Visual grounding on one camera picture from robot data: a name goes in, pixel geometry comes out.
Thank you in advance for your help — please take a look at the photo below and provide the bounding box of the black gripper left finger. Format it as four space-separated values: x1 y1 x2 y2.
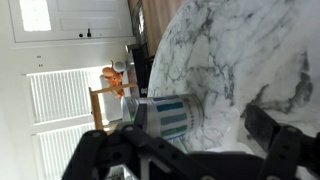
61 103 208 180

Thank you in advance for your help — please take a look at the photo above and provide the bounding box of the orange plush toy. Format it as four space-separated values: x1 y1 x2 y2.
101 59 127 99

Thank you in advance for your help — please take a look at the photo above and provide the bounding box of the dark chair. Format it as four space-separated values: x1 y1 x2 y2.
125 44 157 98

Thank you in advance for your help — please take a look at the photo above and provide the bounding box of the white door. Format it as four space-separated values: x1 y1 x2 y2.
8 0 136 44

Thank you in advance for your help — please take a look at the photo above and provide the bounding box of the silver cup with blue stripes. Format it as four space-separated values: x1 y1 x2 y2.
120 94 205 144

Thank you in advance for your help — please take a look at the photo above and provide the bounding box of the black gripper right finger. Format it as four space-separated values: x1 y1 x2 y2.
244 104 320 180

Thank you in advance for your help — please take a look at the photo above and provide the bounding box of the clear measuring cup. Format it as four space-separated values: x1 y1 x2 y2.
206 108 256 157

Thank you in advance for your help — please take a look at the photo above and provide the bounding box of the white window blind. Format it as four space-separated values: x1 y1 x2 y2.
26 68 101 124
31 123 98 180

